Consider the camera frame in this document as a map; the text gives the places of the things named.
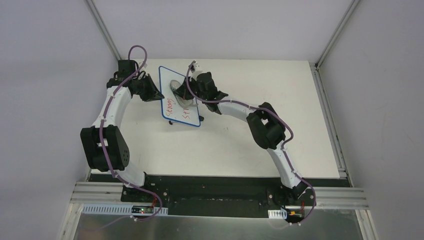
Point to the front aluminium frame rail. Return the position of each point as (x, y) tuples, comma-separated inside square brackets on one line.
[(343, 198)]

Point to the blue-framed small whiteboard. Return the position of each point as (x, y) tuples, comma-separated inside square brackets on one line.
[(171, 110)]

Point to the right side aluminium rail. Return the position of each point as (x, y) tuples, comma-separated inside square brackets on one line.
[(330, 124)]

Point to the right white cable duct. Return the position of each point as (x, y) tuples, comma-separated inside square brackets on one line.
[(277, 214)]

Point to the aluminium frame post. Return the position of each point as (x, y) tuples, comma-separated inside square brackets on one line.
[(97, 17), (351, 9)]

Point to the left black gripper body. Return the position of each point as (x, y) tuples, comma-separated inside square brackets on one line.
[(149, 89)]

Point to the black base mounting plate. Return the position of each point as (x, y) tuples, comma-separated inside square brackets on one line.
[(217, 196)]

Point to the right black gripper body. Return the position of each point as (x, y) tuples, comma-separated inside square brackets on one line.
[(194, 89)]

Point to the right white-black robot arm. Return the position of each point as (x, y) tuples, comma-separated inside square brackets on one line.
[(266, 127)]

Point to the left white cable duct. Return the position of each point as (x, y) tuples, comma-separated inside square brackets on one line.
[(123, 210)]

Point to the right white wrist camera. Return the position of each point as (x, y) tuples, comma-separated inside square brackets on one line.
[(194, 70)]

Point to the white cable duct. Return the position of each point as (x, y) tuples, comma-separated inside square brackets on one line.
[(123, 210), (277, 214)]

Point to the left aluminium frame post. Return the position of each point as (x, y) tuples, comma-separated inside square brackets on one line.
[(97, 17)]

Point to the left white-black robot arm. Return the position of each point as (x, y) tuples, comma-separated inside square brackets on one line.
[(103, 143)]

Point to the right aluminium frame post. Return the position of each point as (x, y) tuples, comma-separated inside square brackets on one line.
[(351, 9)]

